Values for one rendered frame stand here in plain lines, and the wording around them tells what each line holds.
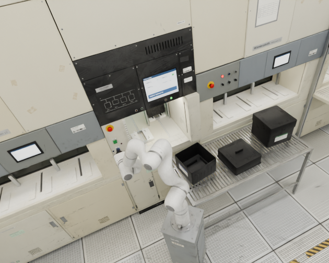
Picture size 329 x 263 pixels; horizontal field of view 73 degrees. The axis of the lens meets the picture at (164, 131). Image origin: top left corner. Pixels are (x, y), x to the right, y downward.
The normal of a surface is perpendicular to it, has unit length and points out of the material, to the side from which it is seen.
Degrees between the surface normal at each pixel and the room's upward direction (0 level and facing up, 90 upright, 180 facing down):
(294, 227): 0
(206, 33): 90
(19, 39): 90
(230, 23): 90
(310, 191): 0
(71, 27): 89
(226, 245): 0
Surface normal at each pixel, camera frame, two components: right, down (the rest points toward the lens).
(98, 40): 0.38, 0.58
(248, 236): -0.15, -0.75
